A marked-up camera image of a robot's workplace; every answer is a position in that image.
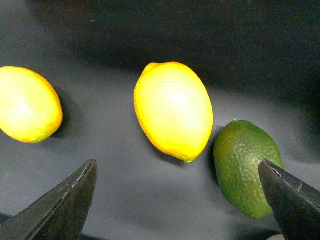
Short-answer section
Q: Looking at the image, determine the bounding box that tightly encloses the black fruit shelf tray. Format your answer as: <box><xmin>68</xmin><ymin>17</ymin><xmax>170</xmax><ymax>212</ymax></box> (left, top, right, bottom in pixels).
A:
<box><xmin>0</xmin><ymin>0</ymin><xmax>320</xmax><ymax>240</ymax></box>

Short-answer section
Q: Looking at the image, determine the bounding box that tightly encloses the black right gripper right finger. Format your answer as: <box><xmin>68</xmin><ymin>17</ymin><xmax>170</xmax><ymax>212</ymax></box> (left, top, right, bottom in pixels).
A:
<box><xmin>258</xmin><ymin>159</ymin><xmax>320</xmax><ymax>240</ymax></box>

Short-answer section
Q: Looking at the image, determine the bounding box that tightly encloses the yellow lemon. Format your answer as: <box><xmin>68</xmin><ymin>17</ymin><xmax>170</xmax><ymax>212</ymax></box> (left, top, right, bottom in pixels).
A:
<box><xmin>0</xmin><ymin>66</ymin><xmax>63</xmax><ymax>144</ymax></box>
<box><xmin>133</xmin><ymin>62</ymin><xmax>214</xmax><ymax>163</ymax></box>

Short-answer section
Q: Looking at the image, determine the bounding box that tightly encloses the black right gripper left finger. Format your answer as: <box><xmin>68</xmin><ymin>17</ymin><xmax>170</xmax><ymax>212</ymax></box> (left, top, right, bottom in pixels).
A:
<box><xmin>0</xmin><ymin>159</ymin><xmax>98</xmax><ymax>240</ymax></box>

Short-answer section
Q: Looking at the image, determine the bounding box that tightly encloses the green avocado front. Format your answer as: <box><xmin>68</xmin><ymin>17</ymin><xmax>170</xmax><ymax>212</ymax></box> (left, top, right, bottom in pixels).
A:
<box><xmin>213</xmin><ymin>119</ymin><xmax>284</xmax><ymax>220</ymax></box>

